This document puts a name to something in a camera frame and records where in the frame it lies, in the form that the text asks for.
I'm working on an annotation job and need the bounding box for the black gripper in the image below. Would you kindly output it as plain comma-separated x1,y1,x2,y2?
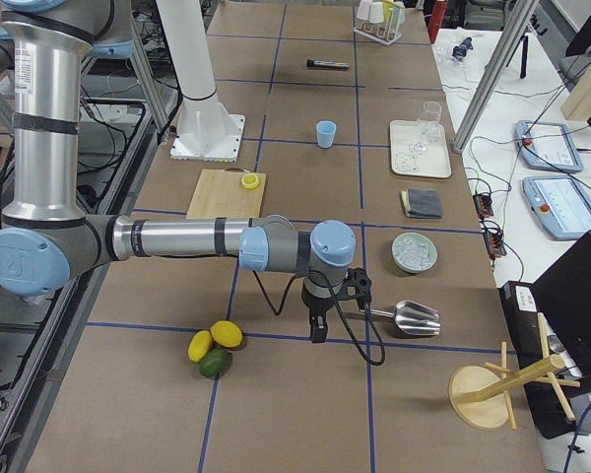
301,275,344,343

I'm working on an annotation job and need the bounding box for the lemon slice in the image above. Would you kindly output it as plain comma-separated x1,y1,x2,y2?
240,172,260,190

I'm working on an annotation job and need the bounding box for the steel muddler black tip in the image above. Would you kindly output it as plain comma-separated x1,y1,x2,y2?
306,59,351,71

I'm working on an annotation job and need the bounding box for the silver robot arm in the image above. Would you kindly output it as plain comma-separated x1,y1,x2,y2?
0,1,355,343

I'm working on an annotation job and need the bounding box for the yellow lemon upper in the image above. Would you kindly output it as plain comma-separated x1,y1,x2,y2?
210,320,243,348

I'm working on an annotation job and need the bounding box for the yellow lemon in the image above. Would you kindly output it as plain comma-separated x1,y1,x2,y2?
210,320,243,348
187,330,214,364

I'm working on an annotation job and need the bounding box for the yellow lemon lower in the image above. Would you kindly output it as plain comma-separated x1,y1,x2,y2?
187,330,214,364

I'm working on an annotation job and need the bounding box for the wooden cup tree stand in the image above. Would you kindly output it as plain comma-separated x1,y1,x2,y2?
447,311,582,433

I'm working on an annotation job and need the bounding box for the light blue cup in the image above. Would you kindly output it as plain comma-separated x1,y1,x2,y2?
315,120,337,149

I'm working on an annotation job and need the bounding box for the white cup rack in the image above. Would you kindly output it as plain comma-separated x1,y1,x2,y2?
354,0,406,45

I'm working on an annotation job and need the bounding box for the steel ice scoop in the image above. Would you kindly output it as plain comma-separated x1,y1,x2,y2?
369,300,441,338

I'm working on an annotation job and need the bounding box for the green lime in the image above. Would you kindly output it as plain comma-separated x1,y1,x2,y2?
199,348,230,378

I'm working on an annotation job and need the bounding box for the green bowl of ice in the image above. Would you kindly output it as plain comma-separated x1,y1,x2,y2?
391,233,437,274

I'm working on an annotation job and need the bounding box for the grey folded cloth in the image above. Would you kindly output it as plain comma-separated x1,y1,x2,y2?
400,188,442,219

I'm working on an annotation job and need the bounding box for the bamboo cutting board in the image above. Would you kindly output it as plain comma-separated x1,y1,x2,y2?
186,169,267,219

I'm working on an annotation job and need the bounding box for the cream bear tray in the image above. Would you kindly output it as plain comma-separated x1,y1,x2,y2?
389,120,452,178

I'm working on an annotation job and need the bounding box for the clear wine glass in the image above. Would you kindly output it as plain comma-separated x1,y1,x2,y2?
414,101,442,153

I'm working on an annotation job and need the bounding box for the black laptop computer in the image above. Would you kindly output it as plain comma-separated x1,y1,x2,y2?
498,229,591,441

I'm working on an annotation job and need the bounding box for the blue teach pendant near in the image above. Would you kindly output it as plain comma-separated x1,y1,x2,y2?
522,176,591,241

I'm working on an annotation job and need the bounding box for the blue teach pendant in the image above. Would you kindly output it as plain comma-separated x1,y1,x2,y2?
522,176,591,241
514,120,583,173

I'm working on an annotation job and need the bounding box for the blue teach pendant far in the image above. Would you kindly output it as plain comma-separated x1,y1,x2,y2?
514,120,583,173

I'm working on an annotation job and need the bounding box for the blue folded umbrella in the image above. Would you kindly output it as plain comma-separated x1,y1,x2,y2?
452,36,474,62

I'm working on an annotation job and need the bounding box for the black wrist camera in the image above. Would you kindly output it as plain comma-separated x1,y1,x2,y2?
343,268,372,310

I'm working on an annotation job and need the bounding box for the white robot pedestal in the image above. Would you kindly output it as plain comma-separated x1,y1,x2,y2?
157,0,245,162

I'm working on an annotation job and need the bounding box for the aluminium frame post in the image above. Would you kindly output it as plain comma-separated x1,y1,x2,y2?
452,0,539,154

